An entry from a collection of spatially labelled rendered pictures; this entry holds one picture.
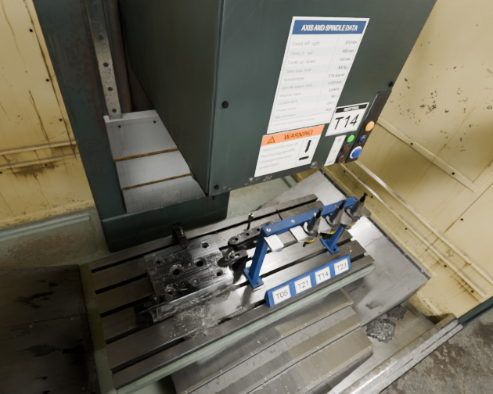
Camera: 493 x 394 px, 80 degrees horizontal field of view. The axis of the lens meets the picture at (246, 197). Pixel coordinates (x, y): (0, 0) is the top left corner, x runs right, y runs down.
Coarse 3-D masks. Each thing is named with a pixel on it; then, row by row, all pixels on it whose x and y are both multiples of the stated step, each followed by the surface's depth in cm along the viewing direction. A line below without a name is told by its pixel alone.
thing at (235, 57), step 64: (128, 0) 78; (192, 0) 44; (256, 0) 39; (320, 0) 44; (384, 0) 49; (192, 64) 50; (256, 64) 46; (384, 64) 60; (192, 128) 58; (256, 128) 55
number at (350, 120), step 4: (356, 112) 66; (360, 112) 67; (344, 116) 65; (348, 116) 66; (352, 116) 66; (356, 116) 67; (360, 116) 68; (344, 120) 66; (348, 120) 67; (352, 120) 67; (356, 120) 68; (344, 124) 67; (348, 124) 68; (352, 124) 68; (356, 124) 69; (340, 128) 67; (344, 128) 68; (348, 128) 69
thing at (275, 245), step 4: (268, 236) 105; (272, 236) 105; (276, 236) 105; (264, 240) 103; (268, 240) 103; (272, 240) 104; (276, 240) 104; (268, 244) 102; (272, 244) 102; (276, 244) 103; (280, 244) 103; (272, 248) 101; (276, 248) 102; (280, 248) 102
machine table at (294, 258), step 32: (224, 224) 146; (256, 224) 150; (128, 256) 126; (288, 256) 138; (320, 256) 141; (352, 256) 144; (96, 288) 115; (128, 288) 116; (256, 288) 124; (320, 288) 131; (128, 320) 108; (224, 320) 116; (256, 320) 117; (128, 352) 101; (160, 352) 102; (192, 352) 106; (128, 384) 97
